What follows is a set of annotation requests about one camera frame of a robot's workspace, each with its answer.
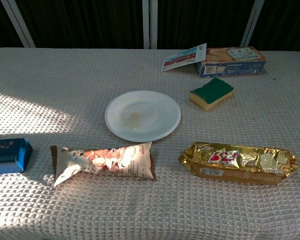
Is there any green and yellow sponge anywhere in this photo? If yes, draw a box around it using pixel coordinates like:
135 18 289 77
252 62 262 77
189 77 235 112

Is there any white round plate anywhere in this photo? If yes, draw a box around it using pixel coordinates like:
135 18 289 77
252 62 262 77
104 90 182 143

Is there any beige and brown snack bag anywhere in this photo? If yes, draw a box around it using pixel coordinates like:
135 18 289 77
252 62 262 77
50 141 157 188

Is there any beige waffle weave tablecloth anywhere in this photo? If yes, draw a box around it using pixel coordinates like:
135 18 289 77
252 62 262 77
0 47 300 240

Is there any open biscuit carton box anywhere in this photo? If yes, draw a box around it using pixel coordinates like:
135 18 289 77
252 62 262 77
160 43 268 79

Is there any gold foil biscuit package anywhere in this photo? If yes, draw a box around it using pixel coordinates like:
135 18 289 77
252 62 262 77
177 141 300 186

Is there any blue snack package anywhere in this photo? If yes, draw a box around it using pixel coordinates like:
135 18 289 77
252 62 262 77
0 138 34 175

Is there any white window frame post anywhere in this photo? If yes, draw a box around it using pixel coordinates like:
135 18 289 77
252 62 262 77
240 0 265 48
0 0 36 49
142 0 158 50

